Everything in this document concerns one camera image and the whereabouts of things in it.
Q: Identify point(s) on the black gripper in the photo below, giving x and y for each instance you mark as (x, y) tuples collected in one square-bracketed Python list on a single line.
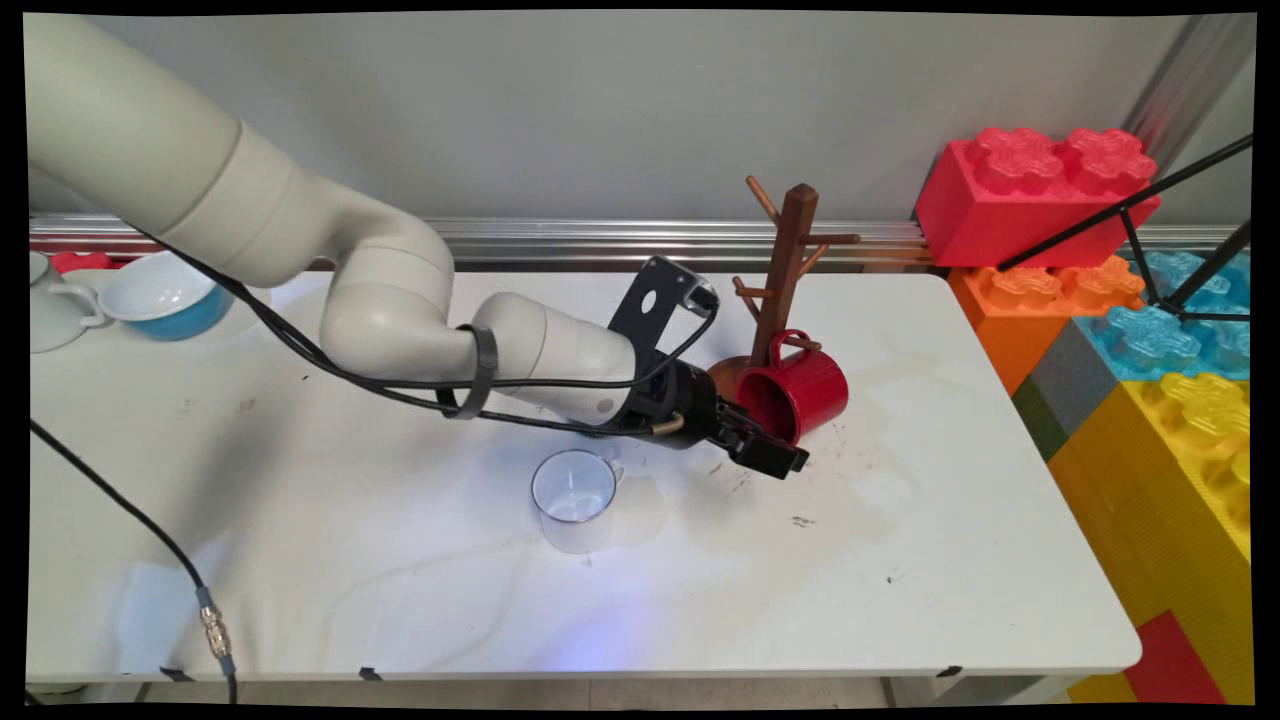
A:
[(680, 410)]

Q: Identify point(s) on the red ceramic mug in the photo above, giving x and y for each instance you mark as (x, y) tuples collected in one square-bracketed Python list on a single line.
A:
[(810, 385)]

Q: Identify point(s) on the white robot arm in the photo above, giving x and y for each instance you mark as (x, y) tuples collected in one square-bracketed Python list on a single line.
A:
[(200, 180)]

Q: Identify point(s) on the brown wooden mug tree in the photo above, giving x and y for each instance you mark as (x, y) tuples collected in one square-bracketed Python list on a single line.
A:
[(790, 260)]

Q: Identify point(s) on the white enamel mug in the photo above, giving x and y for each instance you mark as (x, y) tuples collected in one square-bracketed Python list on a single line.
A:
[(575, 520)]

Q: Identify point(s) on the orange toy brick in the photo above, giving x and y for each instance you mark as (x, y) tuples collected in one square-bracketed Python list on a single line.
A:
[(1010, 330)]

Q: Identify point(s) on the dark green toy brick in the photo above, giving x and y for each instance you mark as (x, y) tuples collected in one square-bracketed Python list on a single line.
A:
[(1038, 420)]

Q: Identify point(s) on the blue toy brick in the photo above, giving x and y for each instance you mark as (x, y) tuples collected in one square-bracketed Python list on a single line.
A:
[(1140, 345)]

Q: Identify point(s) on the yellow toy brick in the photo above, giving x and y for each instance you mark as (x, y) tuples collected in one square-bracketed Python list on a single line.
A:
[(1150, 500)]

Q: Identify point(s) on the black tripod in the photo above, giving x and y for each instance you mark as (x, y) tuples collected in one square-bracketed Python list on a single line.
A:
[(1140, 235)]

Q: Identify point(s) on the low red toy brick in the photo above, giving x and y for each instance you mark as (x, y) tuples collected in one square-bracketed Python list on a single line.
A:
[(1170, 660)]

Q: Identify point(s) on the blue and white bowl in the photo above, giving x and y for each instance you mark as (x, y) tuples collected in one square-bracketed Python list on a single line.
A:
[(185, 315)]

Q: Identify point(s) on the small red object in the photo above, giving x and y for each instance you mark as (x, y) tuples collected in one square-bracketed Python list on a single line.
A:
[(80, 262)]

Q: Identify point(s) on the white ceramic cup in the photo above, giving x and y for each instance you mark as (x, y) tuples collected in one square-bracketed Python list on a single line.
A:
[(55, 310)]

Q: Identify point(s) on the aluminium rail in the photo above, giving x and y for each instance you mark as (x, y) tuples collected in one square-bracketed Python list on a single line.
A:
[(560, 240)]

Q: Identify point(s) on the slanted aluminium post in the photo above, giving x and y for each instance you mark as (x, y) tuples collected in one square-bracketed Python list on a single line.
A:
[(1185, 80)]

